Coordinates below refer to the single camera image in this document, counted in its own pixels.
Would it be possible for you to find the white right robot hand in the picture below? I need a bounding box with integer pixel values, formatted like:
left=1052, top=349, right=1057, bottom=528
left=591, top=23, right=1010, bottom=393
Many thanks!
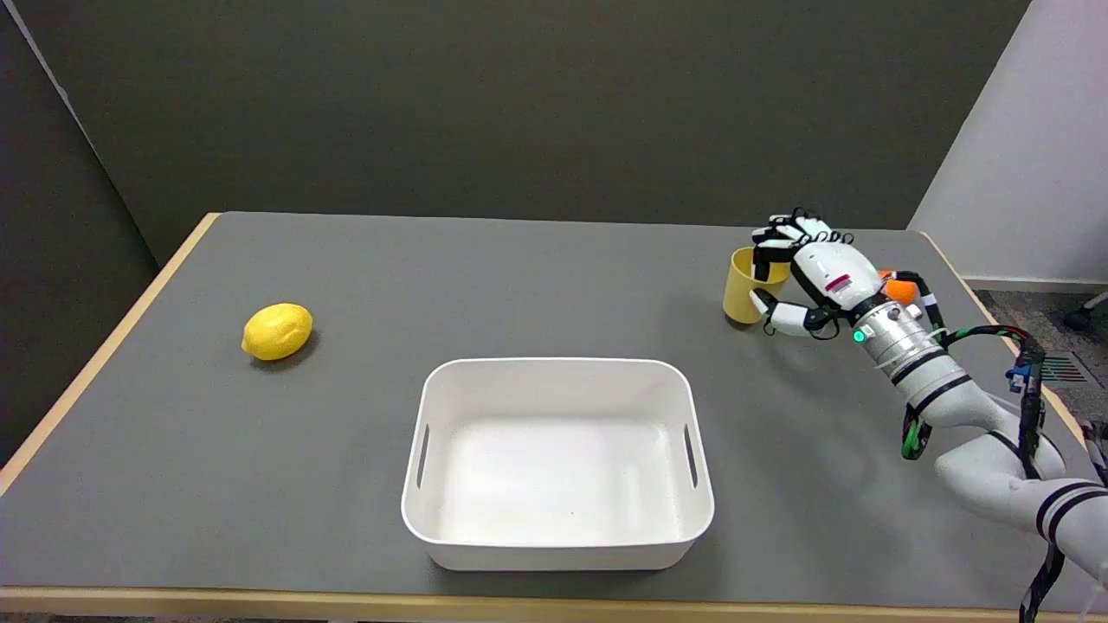
left=750, top=208, right=892, bottom=339

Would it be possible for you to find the yellow cup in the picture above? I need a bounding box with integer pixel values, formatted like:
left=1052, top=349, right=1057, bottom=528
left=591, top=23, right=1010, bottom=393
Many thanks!
left=723, top=247, right=791, bottom=325

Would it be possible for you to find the white plastic box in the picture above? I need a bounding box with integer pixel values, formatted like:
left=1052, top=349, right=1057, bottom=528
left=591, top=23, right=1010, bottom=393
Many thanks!
left=401, top=357, right=716, bottom=573

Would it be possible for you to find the orange ball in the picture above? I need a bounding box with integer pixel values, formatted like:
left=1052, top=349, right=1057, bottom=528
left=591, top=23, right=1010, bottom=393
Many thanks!
left=879, top=270, right=920, bottom=305

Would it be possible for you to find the office chair base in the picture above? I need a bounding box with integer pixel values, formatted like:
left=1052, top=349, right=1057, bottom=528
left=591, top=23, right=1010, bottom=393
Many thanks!
left=1063, top=292, right=1108, bottom=331

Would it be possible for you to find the yellow lemon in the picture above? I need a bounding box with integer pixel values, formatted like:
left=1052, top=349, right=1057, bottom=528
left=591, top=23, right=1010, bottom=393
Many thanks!
left=241, top=303, right=314, bottom=362

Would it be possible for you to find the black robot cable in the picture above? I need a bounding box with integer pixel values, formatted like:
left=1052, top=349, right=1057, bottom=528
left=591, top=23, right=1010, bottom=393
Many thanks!
left=900, top=273, right=1108, bottom=623

